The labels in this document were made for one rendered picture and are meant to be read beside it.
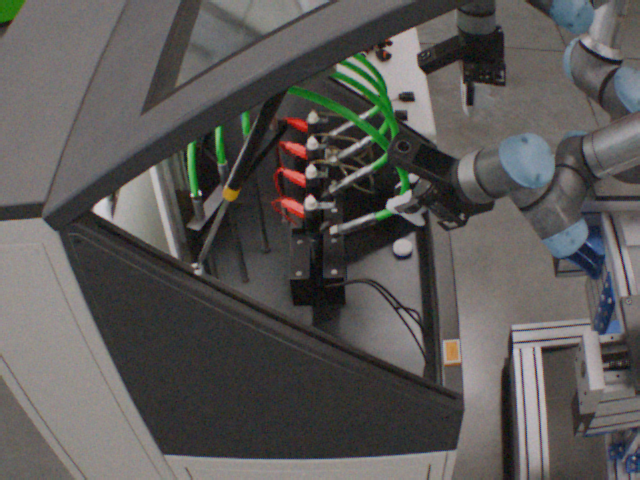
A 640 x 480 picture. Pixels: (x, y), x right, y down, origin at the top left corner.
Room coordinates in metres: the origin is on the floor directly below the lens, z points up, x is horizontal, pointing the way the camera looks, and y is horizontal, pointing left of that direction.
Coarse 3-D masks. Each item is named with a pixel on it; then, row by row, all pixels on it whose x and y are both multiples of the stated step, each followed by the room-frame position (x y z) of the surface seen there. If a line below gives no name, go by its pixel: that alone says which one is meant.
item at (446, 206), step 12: (456, 168) 0.87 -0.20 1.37; (420, 180) 0.93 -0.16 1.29; (456, 180) 0.86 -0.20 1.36; (420, 192) 0.90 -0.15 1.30; (432, 192) 0.88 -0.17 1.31; (444, 192) 0.89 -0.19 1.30; (456, 192) 0.85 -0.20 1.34; (432, 204) 0.90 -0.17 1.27; (444, 204) 0.87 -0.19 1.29; (456, 204) 0.88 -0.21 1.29; (468, 204) 0.87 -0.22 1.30; (480, 204) 0.85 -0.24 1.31; (492, 204) 0.85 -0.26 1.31; (444, 216) 0.90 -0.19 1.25; (456, 216) 0.86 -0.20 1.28; (468, 216) 0.87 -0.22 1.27; (444, 228) 0.88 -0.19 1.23; (456, 228) 0.87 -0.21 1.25
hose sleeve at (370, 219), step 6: (366, 216) 0.99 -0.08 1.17; (372, 216) 0.98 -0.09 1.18; (348, 222) 1.00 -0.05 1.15; (354, 222) 0.99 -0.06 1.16; (360, 222) 0.99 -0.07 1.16; (366, 222) 0.98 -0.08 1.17; (372, 222) 0.98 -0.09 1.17; (378, 222) 0.97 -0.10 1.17; (342, 228) 1.00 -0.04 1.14; (348, 228) 0.99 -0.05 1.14; (354, 228) 0.99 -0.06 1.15; (360, 228) 0.98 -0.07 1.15; (342, 234) 1.00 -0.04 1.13
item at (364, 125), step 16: (304, 96) 1.01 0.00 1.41; (320, 96) 1.01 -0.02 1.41; (336, 112) 1.00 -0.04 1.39; (352, 112) 0.99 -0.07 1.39; (368, 128) 0.98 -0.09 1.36; (192, 144) 1.09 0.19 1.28; (384, 144) 0.97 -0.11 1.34; (192, 160) 1.09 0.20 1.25; (192, 176) 1.09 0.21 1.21; (400, 176) 0.96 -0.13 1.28; (192, 192) 1.10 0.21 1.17
